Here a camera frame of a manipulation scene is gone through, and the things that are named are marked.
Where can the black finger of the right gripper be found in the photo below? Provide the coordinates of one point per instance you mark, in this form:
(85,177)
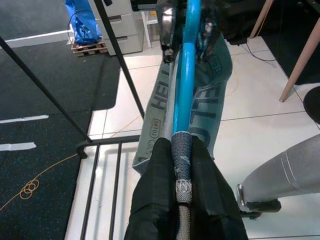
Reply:
(167,25)
(208,27)

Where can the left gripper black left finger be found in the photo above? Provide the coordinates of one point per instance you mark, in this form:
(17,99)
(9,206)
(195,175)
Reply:
(155,200)

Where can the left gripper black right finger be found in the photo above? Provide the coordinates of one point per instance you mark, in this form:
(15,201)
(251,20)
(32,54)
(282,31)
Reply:
(215,205)

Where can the blue plastic hanger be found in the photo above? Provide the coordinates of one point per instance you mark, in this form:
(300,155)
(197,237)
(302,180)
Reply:
(186,75)

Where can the grey green lettered garment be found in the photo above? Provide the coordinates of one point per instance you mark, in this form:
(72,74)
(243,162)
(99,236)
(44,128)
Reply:
(205,110)

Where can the white open shelf unit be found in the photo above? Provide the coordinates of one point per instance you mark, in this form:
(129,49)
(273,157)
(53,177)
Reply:
(152,21)

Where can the black soft bag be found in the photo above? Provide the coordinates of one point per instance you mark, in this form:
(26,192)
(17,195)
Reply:
(240,25)

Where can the light grey drawer cabinet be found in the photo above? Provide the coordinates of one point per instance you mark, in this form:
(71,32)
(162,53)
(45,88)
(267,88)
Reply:
(127,30)

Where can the light wooden stick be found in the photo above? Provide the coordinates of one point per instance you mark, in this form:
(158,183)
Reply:
(259,20)
(300,60)

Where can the black metal clothes rack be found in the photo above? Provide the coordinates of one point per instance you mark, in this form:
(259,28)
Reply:
(117,50)

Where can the wooden pallet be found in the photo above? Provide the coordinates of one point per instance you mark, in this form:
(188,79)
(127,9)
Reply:
(87,48)

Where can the blue plastic bag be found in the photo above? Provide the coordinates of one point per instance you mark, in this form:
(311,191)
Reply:
(82,27)

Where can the black round object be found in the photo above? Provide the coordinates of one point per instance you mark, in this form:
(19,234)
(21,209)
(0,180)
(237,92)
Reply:
(313,102)

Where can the white tape strip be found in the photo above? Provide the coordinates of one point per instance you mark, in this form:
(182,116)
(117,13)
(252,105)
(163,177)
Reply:
(25,119)
(17,146)

